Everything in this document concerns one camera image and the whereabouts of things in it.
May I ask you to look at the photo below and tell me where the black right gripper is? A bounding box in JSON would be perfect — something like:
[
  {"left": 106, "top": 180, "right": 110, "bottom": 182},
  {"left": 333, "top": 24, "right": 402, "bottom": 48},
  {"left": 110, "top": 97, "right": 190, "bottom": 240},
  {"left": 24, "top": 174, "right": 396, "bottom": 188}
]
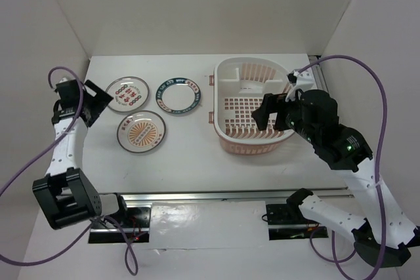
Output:
[{"left": 251, "top": 91, "right": 318, "bottom": 143}]

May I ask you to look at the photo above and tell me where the plate with red characters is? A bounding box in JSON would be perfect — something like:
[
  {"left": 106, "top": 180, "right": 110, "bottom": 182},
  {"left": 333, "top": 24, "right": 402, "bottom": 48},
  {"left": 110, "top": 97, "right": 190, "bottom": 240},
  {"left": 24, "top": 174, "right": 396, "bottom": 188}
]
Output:
[{"left": 106, "top": 76, "right": 150, "bottom": 113}]

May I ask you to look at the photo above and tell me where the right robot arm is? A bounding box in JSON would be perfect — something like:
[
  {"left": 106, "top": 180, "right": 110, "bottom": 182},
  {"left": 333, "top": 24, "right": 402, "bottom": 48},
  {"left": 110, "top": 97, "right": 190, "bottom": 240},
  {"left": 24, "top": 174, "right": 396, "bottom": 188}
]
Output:
[{"left": 252, "top": 90, "right": 419, "bottom": 268}]

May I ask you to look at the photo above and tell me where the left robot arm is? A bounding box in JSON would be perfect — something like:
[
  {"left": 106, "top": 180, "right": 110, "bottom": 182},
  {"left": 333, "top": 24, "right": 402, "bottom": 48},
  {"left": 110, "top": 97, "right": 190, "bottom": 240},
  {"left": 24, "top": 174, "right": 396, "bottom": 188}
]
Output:
[{"left": 32, "top": 79, "right": 130, "bottom": 230}]

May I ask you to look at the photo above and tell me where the white and pink dish rack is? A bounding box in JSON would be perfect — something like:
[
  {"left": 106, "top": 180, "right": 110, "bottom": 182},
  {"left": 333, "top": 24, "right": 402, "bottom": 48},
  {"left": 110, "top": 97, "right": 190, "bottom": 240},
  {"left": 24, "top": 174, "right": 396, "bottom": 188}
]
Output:
[{"left": 209, "top": 57, "right": 294, "bottom": 155}]

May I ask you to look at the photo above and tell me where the plate with orange sunburst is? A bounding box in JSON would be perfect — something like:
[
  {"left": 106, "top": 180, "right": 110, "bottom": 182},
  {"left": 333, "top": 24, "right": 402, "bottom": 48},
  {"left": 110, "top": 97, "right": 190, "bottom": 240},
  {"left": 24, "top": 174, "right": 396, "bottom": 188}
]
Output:
[{"left": 116, "top": 110, "right": 167, "bottom": 153}]

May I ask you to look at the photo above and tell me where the green rimmed white plate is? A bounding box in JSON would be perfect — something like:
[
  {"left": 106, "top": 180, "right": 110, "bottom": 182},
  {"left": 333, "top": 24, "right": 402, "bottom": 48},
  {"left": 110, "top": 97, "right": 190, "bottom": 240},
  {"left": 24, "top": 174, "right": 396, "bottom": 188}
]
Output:
[{"left": 155, "top": 77, "right": 201, "bottom": 115}]

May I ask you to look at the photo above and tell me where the aluminium rail right side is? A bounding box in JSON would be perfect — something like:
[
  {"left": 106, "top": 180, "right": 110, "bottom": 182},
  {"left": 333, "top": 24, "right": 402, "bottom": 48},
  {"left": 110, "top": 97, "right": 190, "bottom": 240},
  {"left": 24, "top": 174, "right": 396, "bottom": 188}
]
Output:
[{"left": 308, "top": 55, "right": 329, "bottom": 92}]

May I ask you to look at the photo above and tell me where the aluminium rail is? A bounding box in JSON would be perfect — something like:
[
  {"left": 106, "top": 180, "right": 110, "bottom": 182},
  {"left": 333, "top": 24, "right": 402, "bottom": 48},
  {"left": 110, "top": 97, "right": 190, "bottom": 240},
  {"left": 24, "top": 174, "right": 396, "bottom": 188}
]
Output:
[
  {"left": 98, "top": 187, "right": 360, "bottom": 204},
  {"left": 308, "top": 55, "right": 329, "bottom": 92}
]

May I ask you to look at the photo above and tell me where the aluminium rail front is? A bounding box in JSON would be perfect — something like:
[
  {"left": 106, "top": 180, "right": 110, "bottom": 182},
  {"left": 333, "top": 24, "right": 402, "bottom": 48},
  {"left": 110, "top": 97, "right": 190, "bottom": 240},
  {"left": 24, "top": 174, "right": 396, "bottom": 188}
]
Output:
[{"left": 98, "top": 187, "right": 360, "bottom": 204}]

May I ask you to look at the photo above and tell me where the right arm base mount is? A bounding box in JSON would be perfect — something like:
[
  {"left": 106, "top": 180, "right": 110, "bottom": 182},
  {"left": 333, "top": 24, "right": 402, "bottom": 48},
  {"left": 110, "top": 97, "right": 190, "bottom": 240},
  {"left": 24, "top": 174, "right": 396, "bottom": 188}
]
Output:
[{"left": 261, "top": 204, "right": 328, "bottom": 241}]

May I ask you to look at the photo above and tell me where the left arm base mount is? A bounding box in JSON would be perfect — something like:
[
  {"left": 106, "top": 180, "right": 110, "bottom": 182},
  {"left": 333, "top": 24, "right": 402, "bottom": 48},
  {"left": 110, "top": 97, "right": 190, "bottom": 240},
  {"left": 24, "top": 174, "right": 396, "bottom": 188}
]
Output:
[{"left": 88, "top": 205, "right": 152, "bottom": 244}]

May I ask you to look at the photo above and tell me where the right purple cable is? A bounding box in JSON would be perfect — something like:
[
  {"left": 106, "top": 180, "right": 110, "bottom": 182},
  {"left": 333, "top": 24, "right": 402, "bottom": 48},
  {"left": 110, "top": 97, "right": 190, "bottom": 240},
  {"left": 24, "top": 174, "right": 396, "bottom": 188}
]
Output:
[{"left": 295, "top": 54, "right": 420, "bottom": 280}]

